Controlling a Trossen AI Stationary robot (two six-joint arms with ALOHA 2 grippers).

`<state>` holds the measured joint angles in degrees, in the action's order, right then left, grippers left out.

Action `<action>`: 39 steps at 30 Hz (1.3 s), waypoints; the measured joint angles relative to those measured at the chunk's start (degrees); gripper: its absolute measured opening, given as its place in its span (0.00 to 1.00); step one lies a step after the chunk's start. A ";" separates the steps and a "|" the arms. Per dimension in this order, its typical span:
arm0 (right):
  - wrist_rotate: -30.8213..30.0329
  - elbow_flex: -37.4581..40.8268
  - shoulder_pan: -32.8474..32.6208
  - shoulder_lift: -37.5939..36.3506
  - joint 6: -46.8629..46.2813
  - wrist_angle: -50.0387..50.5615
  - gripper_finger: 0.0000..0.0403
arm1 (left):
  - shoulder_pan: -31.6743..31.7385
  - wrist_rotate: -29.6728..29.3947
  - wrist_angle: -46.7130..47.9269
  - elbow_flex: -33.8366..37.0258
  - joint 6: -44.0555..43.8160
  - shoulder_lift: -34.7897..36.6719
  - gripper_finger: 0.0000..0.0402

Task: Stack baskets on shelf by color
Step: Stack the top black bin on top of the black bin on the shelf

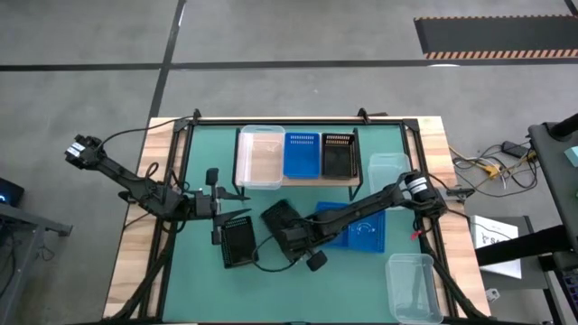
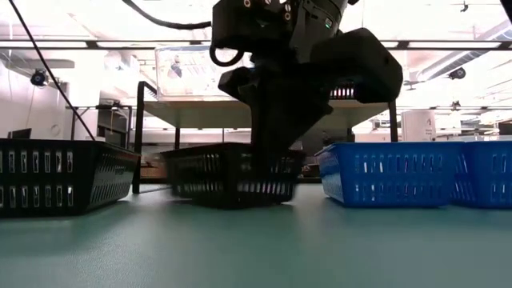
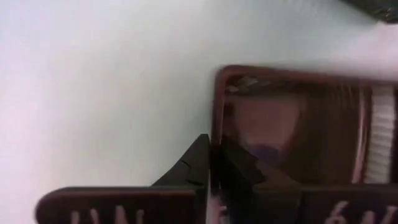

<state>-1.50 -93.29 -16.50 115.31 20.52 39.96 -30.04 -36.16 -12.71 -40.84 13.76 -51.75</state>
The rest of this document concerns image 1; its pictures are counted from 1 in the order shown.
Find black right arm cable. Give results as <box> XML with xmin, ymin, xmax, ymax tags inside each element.
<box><xmin>250</xmin><ymin>234</ymin><xmax>302</xmax><ymax>274</ymax></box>

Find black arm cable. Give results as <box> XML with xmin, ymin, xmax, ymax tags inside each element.
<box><xmin>250</xmin><ymin>234</ymin><xmax>302</xmax><ymax>274</ymax></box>
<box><xmin>94</xmin><ymin>115</ymin><xmax>194</xmax><ymax>181</ymax></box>

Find clear plastic basket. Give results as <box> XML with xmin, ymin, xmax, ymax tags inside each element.
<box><xmin>385</xmin><ymin>252</ymin><xmax>444</xmax><ymax>325</ymax></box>
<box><xmin>238</xmin><ymin>125</ymin><xmax>286</xmax><ymax>190</ymax></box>
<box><xmin>367</xmin><ymin>152</ymin><xmax>419</xmax><ymax>211</ymax></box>

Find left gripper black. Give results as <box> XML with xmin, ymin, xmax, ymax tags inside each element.
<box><xmin>194</xmin><ymin>184</ymin><xmax>253</xmax><ymax>246</ymax></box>

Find black power adapter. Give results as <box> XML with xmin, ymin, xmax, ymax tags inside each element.
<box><xmin>500</xmin><ymin>140</ymin><xmax>525</xmax><ymax>159</ymax></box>

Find wooden shelf black metal legs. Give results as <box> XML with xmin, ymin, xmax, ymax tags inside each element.
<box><xmin>232</xmin><ymin>127</ymin><xmax>365</xmax><ymax>202</ymax></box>

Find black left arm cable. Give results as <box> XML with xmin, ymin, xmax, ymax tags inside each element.
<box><xmin>94</xmin><ymin>115</ymin><xmax>194</xmax><ymax>181</ymax></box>

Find black device blue light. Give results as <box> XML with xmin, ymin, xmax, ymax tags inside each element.
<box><xmin>0</xmin><ymin>177</ymin><xmax>26</xmax><ymax>209</ymax></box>

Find black floor beam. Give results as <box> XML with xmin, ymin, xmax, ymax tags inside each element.
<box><xmin>474</xmin><ymin>224</ymin><xmax>578</xmax><ymax>267</ymax></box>

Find grey side desk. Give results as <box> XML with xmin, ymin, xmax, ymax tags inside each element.
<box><xmin>527</xmin><ymin>120</ymin><xmax>578</xmax><ymax>254</ymax></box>

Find black plastic basket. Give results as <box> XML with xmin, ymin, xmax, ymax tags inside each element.
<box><xmin>260</xmin><ymin>199</ymin><xmax>312</xmax><ymax>263</ymax></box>
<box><xmin>219</xmin><ymin>215</ymin><xmax>259</xmax><ymax>270</ymax></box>
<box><xmin>320</xmin><ymin>132</ymin><xmax>359</xmax><ymax>181</ymax></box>

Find grey metal cart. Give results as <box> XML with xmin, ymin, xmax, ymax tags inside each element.
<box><xmin>0</xmin><ymin>202</ymin><xmax>73</xmax><ymax>312</ymax></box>

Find black hazard-striped floor mat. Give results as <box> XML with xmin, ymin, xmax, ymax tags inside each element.
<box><xmin>414</xmin><ymin>14</ymin><xmax>578</xmax><ymax>60</ymax></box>

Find black aluminium table frame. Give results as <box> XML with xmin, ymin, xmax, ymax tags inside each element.
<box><xmin>106</xmin><ymin>107</ymin><xmax>493</xmax><ymax>325</ymax></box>

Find black table clamp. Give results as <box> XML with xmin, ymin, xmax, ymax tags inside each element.
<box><xmin>444</xmin><ymin>187</ymin><xmax>475</xmax><ymax>200</ymax></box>

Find black pole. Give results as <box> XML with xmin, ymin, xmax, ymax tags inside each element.
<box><xmin>548</xmin><ymin>112</ymin><xmax>578</xmax><ymax>139</ymax></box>

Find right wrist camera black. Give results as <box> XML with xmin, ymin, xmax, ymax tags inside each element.
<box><xmin>305</xmin><ymin>250</ymin><xmax>329</xmax><ymax>273</ymax></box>

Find dark keyboard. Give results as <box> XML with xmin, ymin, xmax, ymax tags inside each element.
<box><xmin>559</xmin><ymin>269</ymin><xmax>578</xmax><ymax>309</ymax></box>

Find green table mat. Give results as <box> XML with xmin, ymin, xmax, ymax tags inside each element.
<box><xmin>161</xmin><ymin>124</ymin><xmax>430</xmax><ymax>324</ymax></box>

